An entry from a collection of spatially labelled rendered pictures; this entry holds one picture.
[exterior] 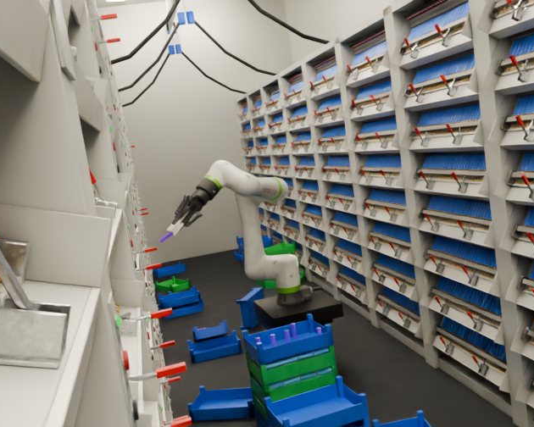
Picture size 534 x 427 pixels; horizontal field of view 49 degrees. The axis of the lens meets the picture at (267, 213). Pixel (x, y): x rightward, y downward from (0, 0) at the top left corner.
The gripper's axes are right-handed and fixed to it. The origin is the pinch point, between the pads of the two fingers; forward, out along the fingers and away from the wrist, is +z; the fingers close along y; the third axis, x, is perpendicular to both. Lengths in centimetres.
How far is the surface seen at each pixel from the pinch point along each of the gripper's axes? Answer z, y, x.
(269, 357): 27, -27, 60
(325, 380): 19, -48, 73
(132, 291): 60, 75, 104
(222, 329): -6, -113, -49
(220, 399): 36, -85, 4
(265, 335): 16, -36, 45
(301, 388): 27, -43, 68
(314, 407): 33, -40, 79
